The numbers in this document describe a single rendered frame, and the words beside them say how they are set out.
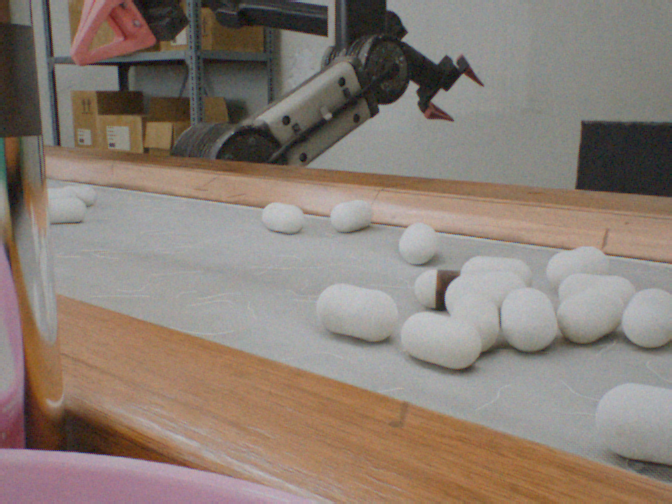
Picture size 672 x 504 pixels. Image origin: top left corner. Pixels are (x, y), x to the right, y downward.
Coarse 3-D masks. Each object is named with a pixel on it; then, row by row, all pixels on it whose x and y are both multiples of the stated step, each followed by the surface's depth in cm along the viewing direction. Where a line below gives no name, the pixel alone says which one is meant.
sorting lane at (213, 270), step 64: (128, 192) 75; (64, 256) 46; (128, 256) 46; (192, 256) 46; (256, 256) 46; (320, 256) 46; (384, 256) 46; (448, 256) 46; (512, 256) 46; (192, 320) 33; (256, 320) 33; (384, 384) 26; (448, 384) 26; (512, 384) 26; (576, 384) 26; (576, 448) 21
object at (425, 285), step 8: (424, 272) 35; (432, 272) 34; (464, 272) 34; (416, 280) 35; (424, 280) 34; (432, 280) 34; (416, 288) 35; (424, 288) 34; (432, 288) 34; (416, 296) 35; (424, 296) 34; (432, 296) 34; (424, 304) 35; (432, 304) 34
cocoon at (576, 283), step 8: (568, 280) 34; (576, 280) 33; (584, 280) 33; (592, 280) 33; (600, 280) 33; (608, 280) 33; (616, 280) 33; (624, 280) 33; (560, 288) 34; (568, 288) 33; (576, 288) 33; (584, 288) 33; (608, 288) 33; (616, 288) 33; (624, 288) 33; (632, 288) 33; (560, 296) 34; (568, 296) 33; (624, 296) 32; (632, 296) 33; (624, 304) 32
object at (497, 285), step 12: (468, 276) 32; (480, 276) 32; (492, 276) 32; (504, 276) 32; (516, 276) 33; (456, 288) 32; (468, 288) 31; (480, 288) 31; (492, 288) 32; (504, 288) 32; (516, 288) 32; (456, 300) 32; (492, 300) 31
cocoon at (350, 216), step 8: (336, 208) 53; (344, 208) 53; (352, 208) 53; (360, 208) 54; (368, 208) 54; (336, 216) 53; (344, 216) 53; (352, 216) 53; (360, 216) 53; (368, 216) 54; (336, 224) 53; (344, 224) 53; (352, 224) 53; (360, 224) 54; (368, 224) 55
